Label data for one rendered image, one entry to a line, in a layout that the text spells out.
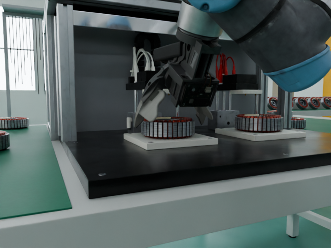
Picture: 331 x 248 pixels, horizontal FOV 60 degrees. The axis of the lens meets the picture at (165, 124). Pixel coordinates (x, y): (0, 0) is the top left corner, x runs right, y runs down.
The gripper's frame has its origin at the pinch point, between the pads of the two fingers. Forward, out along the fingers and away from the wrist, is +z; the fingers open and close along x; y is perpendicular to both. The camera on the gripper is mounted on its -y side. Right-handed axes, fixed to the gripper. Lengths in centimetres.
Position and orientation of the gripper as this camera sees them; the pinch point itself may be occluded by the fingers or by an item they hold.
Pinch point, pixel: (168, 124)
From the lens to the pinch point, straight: 59.7
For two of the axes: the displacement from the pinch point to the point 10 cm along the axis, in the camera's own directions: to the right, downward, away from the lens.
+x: 9.1, -0.4, 4.0
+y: 3.5, 5.7, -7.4
